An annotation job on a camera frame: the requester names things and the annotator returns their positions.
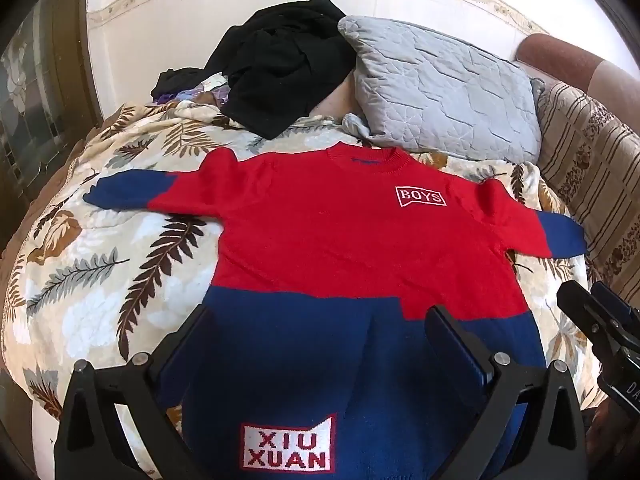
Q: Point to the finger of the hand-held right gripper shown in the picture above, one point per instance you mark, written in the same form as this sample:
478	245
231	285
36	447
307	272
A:
582	310
617	305

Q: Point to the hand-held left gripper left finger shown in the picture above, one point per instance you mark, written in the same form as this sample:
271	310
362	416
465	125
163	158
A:
196	327

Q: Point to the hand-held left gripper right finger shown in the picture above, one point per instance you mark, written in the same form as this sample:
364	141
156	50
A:
450	340

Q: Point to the red and blue knit sweater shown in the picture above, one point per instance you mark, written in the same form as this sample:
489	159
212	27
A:
325	240

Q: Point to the black clothes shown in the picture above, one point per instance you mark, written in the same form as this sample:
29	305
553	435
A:
280	65

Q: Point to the person's right hand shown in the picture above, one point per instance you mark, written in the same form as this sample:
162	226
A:
602	430

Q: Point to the leaf print blanket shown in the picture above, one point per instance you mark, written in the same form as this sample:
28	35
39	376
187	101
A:
100	260

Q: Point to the brown striped cushion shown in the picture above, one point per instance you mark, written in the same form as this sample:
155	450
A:
595	170

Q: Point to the purple and white cloth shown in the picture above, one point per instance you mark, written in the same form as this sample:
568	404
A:
212	91

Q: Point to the grey quilted pillow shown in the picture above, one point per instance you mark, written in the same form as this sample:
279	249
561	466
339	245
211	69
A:
440	90

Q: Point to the pink brown headboard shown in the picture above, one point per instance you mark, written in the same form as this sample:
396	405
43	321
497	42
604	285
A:
565	57

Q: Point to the wooden door with glass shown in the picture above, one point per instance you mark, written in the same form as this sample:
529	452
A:
45	110

